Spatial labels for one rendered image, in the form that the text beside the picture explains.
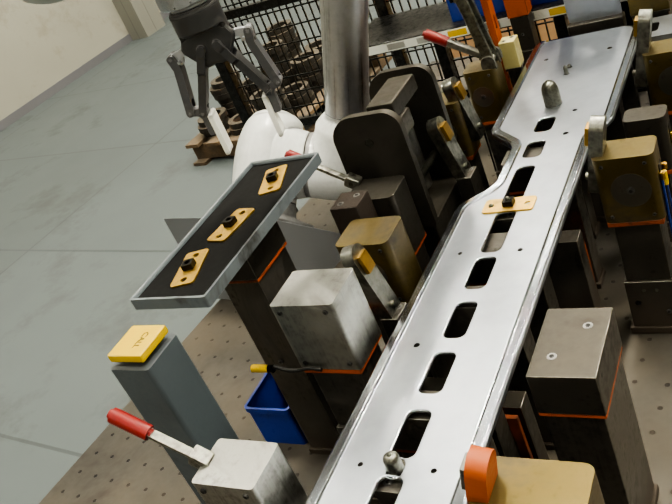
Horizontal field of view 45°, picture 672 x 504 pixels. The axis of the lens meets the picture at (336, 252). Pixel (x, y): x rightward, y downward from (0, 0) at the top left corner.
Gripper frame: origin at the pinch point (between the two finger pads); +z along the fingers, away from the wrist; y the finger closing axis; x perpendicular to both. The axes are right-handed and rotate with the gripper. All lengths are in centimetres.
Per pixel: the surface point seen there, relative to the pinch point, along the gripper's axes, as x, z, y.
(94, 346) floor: 157, 126, -152
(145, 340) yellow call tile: -35.1, 9.9, -14.0
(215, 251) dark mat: -17.3, 9.8, -7.3
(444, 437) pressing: -48, 26, 20
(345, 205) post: -4.1, 15.8, 10.1
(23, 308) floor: 211, 126, -212
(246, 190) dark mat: -0.2, 9.8, -4.9
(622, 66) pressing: 37, 26, 62
